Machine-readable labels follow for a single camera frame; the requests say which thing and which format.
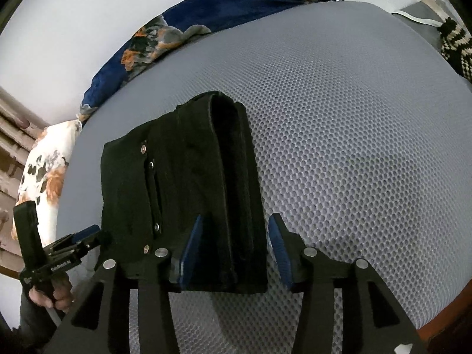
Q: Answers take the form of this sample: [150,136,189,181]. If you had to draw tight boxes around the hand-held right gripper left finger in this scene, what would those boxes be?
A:
[44,214,204,354]

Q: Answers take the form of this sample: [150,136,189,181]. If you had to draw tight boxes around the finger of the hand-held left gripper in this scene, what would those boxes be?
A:
[50,232,111,264]
[48,225,102,253]

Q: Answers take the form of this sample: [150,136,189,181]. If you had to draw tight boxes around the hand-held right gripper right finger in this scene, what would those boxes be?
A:
[268,213,428,354]

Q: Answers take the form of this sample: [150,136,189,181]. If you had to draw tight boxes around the black pants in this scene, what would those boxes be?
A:
[100,90,268,295]

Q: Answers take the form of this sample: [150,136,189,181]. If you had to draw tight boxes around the person's left forearm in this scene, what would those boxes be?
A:
[18,297,61,344]

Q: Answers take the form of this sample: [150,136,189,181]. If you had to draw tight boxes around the person's left hand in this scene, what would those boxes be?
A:
[29,278,74,312]

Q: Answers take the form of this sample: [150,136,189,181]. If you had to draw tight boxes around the white floral pillow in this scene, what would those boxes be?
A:
[15,119,82,246]

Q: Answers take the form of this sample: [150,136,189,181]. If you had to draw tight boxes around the brown wooden headboard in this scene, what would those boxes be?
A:
[0,86,50,277]

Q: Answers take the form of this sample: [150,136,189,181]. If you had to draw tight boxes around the grey mesh mattress pad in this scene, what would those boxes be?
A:
[35,0,472,354]

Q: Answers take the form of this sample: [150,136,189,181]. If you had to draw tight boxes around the blue floral blanket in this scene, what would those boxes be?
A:
[79,0,345,126]

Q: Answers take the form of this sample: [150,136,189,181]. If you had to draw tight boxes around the black and white knitted cloth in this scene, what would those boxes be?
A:
[438,18,472,81]

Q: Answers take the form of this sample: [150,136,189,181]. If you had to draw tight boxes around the grey cloth with white trim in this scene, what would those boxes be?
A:
[391,0,448,27]

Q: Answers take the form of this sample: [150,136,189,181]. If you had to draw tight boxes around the wooden bed frame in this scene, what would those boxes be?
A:
[417,299,472,343]

